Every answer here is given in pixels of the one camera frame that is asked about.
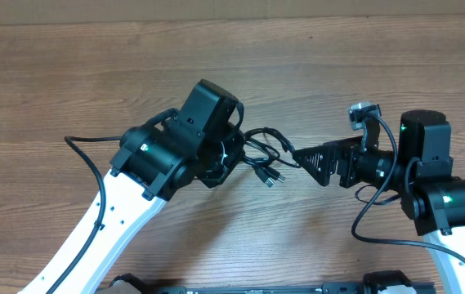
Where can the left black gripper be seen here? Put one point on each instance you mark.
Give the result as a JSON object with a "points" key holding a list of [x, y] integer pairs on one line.
{"points": [[234, 138]]}

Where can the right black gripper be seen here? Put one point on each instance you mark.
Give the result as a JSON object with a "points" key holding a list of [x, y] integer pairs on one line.
{"points": [[346, 154]]}

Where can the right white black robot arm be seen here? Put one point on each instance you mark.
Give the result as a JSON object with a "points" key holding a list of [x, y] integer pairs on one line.
{"points": [[417, 166]]}

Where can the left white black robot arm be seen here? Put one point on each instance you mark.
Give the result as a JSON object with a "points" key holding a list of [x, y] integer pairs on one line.
{"points": [[154, 160]]}

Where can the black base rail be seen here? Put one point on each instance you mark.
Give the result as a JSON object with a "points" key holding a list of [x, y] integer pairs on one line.
{"points": [[388, 281]]}

